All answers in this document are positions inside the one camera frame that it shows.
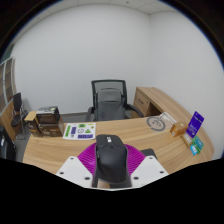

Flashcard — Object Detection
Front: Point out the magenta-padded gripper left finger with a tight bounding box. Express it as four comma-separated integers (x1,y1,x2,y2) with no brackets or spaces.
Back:
55,142,99,189

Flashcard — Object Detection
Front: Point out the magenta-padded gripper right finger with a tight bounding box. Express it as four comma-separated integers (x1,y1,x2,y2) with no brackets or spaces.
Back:
124,143,170,188

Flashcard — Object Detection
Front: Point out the dark grey computer mouse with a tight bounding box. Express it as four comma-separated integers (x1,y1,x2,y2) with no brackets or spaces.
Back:
91,134,132,189

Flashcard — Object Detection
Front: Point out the white sticker sheet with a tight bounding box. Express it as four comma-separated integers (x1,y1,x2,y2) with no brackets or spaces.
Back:
62,122,97,141

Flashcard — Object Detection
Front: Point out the wide brown cardboard box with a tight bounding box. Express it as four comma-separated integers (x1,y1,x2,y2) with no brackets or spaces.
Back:
37,116,65,138

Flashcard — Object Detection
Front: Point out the round grey disc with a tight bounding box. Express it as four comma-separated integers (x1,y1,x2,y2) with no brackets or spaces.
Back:
146,115,167,132

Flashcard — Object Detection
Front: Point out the small orange box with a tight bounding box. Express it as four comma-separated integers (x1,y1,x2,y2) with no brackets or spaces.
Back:
169,121,189,138

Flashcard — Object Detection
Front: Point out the green packet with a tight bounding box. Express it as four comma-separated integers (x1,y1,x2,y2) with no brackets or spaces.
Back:
192,135,205,155

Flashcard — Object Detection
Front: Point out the dark flat box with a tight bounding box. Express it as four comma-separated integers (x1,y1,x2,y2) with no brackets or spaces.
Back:
35,105,61,125

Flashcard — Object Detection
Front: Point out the purple sign card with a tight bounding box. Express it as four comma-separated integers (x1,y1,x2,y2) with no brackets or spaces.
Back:
185,110,205,139

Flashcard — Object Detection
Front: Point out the wooden side desk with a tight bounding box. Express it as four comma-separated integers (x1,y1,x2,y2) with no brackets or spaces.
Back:
130,86,188,121

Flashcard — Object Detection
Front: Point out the grey backpack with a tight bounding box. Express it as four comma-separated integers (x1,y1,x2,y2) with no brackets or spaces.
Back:
93,87,127,122

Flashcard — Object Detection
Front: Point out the black visitor chair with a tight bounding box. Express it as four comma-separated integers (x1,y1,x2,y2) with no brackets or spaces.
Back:
10,92,29,140

